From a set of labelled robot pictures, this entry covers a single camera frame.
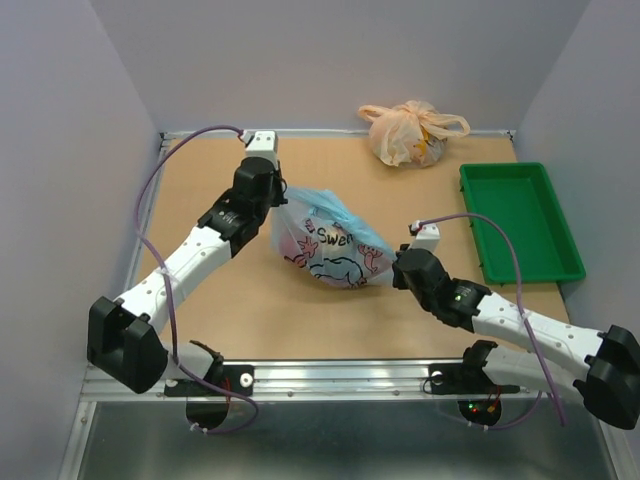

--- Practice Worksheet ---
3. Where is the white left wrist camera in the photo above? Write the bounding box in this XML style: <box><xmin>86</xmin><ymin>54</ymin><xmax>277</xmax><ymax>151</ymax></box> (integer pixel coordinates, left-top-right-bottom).
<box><xmin>241</xmin><ymin>130</ymin><xmax>279</xmax><ymax>166</ymax></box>

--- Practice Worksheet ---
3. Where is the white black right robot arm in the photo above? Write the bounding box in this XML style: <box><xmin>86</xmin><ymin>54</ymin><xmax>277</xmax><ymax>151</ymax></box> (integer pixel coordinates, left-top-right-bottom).
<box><xmin>392</xmin><ymin>246</ymin><xmax>639</xmax><ymax>430</ymax></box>

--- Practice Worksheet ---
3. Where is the orange knotted plastic bag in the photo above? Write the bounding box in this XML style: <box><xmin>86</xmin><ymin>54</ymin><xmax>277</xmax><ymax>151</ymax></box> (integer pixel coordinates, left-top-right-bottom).
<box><xmin>358</xmin><ymin>100</ymin><xmax>471</xmax><ymax>168</ymax></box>

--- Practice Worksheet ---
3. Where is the green plastic tray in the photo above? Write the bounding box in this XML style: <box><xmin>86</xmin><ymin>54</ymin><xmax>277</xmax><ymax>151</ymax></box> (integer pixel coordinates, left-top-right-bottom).
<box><xmin>459</xmin><ymin>163</ymin><xmax>586</xmax><ymax>285</ymax></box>

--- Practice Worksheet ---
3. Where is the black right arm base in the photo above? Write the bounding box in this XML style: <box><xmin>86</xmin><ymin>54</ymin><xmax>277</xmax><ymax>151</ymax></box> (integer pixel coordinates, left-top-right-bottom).
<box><xmin>421</xmin><ymin>362</ymin><xmax>521</xmax><ymax>431</ymax></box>

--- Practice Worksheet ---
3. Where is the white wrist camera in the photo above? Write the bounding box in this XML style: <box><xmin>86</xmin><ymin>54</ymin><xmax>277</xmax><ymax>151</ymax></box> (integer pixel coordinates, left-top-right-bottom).
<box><xmin>241</xmin><ymin>130</ymin><xmax>279</xmax><ymax>166</ymax></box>
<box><xmin>409</xmin><ymin>221</ymin><xmax>441</xmax><ymax>253</ymax></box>

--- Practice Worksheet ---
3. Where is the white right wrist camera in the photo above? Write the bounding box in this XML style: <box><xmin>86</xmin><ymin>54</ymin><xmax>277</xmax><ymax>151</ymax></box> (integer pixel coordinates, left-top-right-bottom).
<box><xmin>409</xmin><ymin>221</ymin><xmax>441</xmax><ymax>253</ymax></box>

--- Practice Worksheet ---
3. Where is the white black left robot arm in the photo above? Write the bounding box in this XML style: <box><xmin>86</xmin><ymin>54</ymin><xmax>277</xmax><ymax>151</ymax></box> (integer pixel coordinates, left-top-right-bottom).
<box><xmin>87</xmin><ymin>153</ymin><xmax>285</xmax><ymax>394</ymax></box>

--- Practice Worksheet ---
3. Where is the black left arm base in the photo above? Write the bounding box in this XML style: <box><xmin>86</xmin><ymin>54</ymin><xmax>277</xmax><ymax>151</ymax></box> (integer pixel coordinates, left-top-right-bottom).
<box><xmin>163</xmin><ymin>364</ymin><xmax>258</xmax><ymax>435</ymax></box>

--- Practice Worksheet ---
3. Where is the aluminium frame rail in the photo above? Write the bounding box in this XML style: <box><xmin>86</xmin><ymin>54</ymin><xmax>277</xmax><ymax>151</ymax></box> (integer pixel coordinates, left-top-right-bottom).
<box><xmin>61</xmin><ymin>134</ymin><xmax>639</xmax><ymax>479</ymax></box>

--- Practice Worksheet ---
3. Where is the blue printed plastic bag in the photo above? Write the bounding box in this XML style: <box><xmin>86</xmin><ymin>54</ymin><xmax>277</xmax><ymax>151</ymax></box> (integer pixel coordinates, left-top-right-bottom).
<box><xmin>271</xmin><ymin>187</ymin><xmax>395</xmax><ymax>288</ymax></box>

